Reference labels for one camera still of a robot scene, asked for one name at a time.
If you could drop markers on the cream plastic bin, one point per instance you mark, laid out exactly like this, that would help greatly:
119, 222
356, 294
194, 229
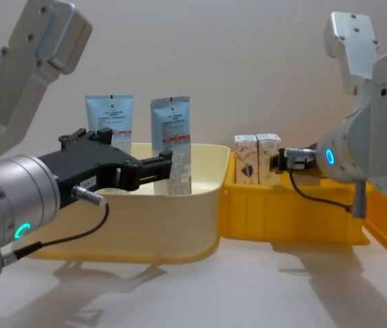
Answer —
166, 222

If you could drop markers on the light blue cosmetic tube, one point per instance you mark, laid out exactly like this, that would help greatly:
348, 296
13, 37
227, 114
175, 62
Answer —
109, 114
176, 136

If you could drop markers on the small white printed carton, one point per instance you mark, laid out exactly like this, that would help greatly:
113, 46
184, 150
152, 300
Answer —
246, 160
265, 157

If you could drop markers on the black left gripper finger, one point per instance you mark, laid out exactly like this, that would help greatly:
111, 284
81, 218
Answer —
87, 138
155, 169

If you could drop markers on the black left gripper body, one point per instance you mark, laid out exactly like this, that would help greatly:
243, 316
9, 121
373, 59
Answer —
87, 167

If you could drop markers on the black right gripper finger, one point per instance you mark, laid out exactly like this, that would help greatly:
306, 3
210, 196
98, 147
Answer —
275, 164

